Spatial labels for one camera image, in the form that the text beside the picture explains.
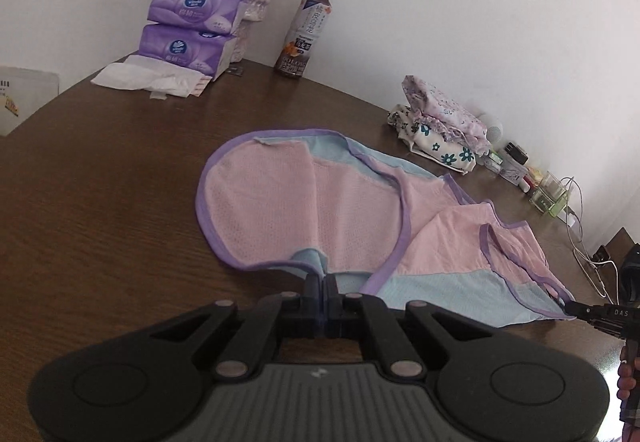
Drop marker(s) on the white robot speaker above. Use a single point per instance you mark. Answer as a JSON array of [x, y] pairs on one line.
[[492, 129]]

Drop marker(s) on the white teal-flower folded cloth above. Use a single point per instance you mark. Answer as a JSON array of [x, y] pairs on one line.
[[440, 147]]

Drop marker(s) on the purple ruffled folded cloth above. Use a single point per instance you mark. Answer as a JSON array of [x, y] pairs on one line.
[[465, 137]]

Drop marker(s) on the person's plaid clothing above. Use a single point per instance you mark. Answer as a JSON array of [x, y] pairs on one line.
[[631, 407]]

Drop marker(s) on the black phone holder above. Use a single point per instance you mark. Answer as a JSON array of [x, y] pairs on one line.
[[601, 253]]

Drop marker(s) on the white cardboard box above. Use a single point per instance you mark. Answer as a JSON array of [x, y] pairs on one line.
[[27, 97]]

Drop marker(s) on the pink floral folded cloth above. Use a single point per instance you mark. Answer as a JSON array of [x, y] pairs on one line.
[[445, 104]]

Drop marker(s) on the pink and blue mesh garment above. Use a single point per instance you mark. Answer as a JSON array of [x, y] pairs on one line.
[[300, 202]]

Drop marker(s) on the green white small box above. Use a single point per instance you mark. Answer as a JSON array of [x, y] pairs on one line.
[[492, 161]]

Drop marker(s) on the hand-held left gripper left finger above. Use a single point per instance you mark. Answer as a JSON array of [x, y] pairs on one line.
[[314, 294]]

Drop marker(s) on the black charger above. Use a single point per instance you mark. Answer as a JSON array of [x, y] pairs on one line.
[[516, 152]]

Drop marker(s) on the crumpled white tissue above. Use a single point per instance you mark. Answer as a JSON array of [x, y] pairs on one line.
[[140, 74]]

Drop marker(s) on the glass cup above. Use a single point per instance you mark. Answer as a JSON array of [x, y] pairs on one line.
[[547, 194]]

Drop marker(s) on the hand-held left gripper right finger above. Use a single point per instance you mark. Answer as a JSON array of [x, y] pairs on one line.
[[331, 302]]

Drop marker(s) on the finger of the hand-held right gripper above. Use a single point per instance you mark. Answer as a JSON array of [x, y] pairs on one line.
[[580, 310]]

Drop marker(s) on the wooden chair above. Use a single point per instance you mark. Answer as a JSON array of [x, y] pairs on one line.
[[622, 242]]

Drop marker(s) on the lavender tin box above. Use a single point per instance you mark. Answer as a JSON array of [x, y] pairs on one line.
[[510, 172]]

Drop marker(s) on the purple tissue pack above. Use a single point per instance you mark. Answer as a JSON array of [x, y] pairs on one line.
[[190, 7], [180, 47]]

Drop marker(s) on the brown tea bottle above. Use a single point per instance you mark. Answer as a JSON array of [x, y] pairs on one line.
[[300, 42]]

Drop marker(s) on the person's right hand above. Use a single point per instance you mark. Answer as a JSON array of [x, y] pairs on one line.
[[625, 374]]

